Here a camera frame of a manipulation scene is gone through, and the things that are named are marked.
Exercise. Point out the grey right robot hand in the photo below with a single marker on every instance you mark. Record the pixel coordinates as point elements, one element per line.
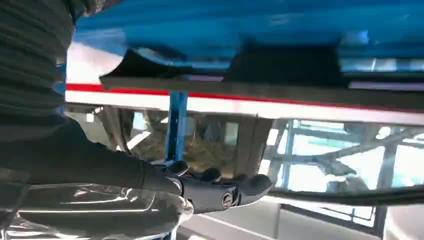
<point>82,172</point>

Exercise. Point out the white board with red stripe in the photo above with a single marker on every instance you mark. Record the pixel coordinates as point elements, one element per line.
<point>232,107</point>

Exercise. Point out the blue metal shelf rack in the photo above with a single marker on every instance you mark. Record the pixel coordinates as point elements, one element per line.
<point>232,23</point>

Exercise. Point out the grey metal truss frame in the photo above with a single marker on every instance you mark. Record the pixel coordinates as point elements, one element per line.
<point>386,165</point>

